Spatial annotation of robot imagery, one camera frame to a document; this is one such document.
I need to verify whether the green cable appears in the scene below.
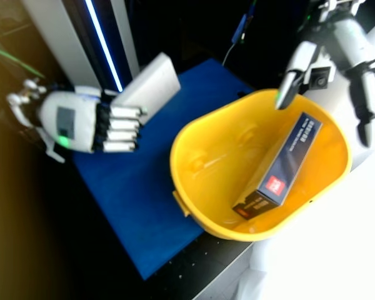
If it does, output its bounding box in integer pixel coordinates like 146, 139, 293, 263
0, 45, 46, 79

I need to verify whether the blue table mat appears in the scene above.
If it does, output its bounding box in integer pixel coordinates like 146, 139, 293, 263
72, 57, 254, 281

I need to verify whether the white column with light strip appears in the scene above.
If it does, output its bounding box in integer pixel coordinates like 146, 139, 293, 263
21, 0, 142, 95

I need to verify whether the white rectangular box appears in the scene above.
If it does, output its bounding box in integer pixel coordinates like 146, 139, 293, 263
113, 52, 181, 126

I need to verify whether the thin white cable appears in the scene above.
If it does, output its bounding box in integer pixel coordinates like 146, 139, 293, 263
221, 42, 239, 67

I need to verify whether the dark blue product box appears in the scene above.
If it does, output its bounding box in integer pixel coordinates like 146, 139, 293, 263
231, 111, 324, 221

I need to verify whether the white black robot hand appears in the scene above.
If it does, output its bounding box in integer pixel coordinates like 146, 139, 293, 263
274, 11, 375, 148
38, 84, 149, 154

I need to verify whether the blue cable plug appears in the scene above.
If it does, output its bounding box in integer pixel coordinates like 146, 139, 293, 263
231, 12, 249, 45

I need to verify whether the yellow plastic basin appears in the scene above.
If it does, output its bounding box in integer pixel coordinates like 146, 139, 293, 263
169, 87, 354, 243

